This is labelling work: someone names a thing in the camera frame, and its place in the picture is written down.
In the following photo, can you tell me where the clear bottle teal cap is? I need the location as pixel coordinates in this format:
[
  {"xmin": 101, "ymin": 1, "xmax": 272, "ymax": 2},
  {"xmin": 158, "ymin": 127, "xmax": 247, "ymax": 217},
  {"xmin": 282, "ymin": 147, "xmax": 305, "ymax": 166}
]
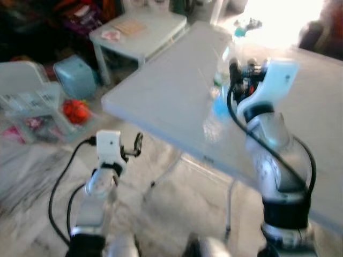
[{"xmin": 211, "ymin": 27, "xmax": 248, "ymax": 123}]

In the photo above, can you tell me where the silver robot leg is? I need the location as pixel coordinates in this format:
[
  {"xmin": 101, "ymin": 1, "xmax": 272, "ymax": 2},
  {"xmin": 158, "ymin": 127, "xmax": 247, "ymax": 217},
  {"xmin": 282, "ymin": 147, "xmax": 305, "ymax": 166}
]
[
  {"xmin": 105, "ymin": 231, "xmax": 141, "ymax": 257},
  {"xmin": 185, "ymin": 233, "xmax": 232, "ymax": 257}
]

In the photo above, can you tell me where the silver robot left leg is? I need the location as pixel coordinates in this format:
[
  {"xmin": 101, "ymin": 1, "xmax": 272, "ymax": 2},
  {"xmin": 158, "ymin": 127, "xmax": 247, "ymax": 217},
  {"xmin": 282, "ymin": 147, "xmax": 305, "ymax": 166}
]
[{"xmin": 105, "ymin": 231, "xmax": 141, "ymax": 257}]

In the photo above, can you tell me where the light blue plastic container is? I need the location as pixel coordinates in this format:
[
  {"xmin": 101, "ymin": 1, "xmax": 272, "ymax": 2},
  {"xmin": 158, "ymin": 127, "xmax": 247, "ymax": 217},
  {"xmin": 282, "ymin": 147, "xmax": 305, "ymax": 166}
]
[{"xmin": 54, "ymin": 55, "xmax": 99, "ymax": 100}]

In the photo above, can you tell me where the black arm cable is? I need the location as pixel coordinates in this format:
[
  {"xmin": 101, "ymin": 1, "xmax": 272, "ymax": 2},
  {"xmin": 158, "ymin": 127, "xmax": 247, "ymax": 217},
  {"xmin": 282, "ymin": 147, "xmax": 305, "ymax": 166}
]
[
  {"xmin": 48, "ymin": 137, "xmax": 98, "ymax": 247},
  {"xmin": 226, "ymin": 86, "xmax": 318, "ymax": 196}
]

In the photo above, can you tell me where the small white plastic table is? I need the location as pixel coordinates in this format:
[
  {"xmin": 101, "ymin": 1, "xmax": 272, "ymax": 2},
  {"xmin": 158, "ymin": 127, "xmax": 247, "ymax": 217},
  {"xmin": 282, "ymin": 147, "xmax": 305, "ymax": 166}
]
[{"xmin": 90, "ymin": 12, "xmax": 188, "ymax": 86}]

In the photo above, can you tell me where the purple patterned bag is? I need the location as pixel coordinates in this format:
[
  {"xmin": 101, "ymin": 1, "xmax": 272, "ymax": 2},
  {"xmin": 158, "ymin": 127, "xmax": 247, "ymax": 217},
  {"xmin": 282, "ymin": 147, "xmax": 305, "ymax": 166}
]
[{"xmin": 59, "ymin": 3, "xmax": 106, "ymax": 36}]

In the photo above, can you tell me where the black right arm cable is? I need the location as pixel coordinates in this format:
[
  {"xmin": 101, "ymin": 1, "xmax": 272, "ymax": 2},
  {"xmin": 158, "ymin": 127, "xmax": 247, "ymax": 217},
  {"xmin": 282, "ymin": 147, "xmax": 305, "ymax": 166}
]
[{"xmin": 226, "ymin": 86, "xmax": 318, "ymax": 196}]

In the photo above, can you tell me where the red white packet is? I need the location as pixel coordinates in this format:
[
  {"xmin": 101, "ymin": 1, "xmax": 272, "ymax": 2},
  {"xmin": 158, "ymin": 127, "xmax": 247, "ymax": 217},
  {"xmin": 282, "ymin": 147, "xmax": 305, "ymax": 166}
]
[{"xmin": 102, "ymin": 31, "xmax": 123, "ymax": 43}]

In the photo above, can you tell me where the silver robot right leg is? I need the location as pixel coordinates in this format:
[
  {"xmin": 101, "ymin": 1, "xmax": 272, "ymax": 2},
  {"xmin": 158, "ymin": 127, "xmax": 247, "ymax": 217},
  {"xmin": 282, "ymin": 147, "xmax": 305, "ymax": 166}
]
[{"xmin": 185, "ymin": 233, "xmax": 232, "ymax": 257}]

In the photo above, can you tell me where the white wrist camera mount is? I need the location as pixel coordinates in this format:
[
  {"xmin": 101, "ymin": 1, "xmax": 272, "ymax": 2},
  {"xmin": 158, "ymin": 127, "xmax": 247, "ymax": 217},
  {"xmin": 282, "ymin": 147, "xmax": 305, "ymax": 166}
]
[
  {"xmin": 96, "ymin": 130, "xmax": 125, "ymax": 165},
  {"xmin": 237, "ymin": 59, "xmax": 300, "ymax": 123}
]

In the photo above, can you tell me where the large white folding table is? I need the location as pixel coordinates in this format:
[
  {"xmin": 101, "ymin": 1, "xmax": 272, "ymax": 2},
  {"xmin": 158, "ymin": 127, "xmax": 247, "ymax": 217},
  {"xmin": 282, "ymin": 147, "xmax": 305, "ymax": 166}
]
[{"xmin": 101, "ymin": 21, "xmax": 343, "ymax": 237}]

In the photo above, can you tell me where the orange checked mat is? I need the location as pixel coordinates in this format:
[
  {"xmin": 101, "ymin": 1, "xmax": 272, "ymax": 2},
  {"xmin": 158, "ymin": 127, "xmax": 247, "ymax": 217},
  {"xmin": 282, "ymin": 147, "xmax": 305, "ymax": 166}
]
[{"xmin": 115, "ymin": 19, "xmax": 148, "ymax": 37}]

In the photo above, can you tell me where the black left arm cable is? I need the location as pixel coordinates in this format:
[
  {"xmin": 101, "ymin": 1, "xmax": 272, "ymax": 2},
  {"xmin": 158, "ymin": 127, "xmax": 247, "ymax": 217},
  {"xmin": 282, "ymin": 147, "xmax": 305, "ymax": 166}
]
[{"xmin": 48, "ymin": 137, "xmax": 98, "ymax": 247}]

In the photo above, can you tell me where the red crumpled bag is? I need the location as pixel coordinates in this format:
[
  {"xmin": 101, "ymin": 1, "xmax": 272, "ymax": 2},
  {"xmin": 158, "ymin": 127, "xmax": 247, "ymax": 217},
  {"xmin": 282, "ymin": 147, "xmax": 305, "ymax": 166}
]
[{"xmin": 63, "ymin": 99, "xmax": 91, "ymax": 125}]

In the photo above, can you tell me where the clear plastic storage box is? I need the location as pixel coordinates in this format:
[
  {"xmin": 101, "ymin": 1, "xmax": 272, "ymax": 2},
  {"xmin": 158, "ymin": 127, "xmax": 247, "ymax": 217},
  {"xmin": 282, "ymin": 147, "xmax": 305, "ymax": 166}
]
[{"xmin": 0, "ymin": 86, "xmax": 77, "ymax": 144}]

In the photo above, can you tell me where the clear glass bowl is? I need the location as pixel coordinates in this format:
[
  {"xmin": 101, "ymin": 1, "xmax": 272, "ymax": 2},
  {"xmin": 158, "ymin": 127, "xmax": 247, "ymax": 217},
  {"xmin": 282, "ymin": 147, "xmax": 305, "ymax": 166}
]
[{"xmin": 236, "ymin": 18, "xmax": 264, "ymax": 31}]

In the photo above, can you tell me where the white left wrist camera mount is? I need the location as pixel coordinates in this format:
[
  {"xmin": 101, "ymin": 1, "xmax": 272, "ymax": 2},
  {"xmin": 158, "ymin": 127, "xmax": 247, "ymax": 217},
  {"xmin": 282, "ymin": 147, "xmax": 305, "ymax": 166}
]
[{"xmin": 96, "ymin": 130, "xmax": 125, "ymax": 165}]

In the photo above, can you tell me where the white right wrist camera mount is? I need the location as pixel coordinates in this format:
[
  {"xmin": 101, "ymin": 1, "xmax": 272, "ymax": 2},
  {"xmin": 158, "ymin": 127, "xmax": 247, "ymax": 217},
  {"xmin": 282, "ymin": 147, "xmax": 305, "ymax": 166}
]
[{"xmin": 237, "ymin": 59, "xmax": 300, "ymax": 123}]

